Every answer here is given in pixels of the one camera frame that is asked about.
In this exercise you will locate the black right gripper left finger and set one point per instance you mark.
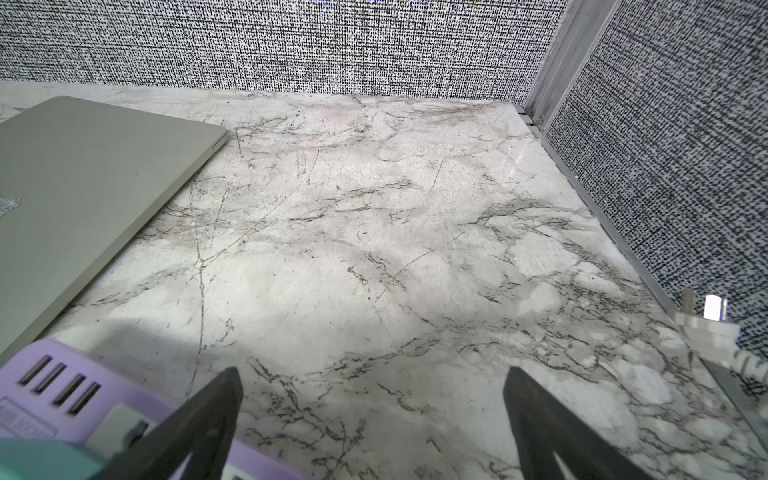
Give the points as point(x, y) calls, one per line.
point(194, 441)

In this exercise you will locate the purple power strip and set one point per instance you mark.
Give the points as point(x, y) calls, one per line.
point(52, 392)

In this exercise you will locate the white plug of purple strip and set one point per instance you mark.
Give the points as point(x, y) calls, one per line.
point(714, 339)

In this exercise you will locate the grey back laptop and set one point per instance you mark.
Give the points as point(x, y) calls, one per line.
point(79, 179)

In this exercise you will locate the teal charger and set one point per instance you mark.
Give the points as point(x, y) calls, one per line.
point(46, 459)

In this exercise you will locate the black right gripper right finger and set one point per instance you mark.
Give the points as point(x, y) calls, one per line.
point(547, 434)

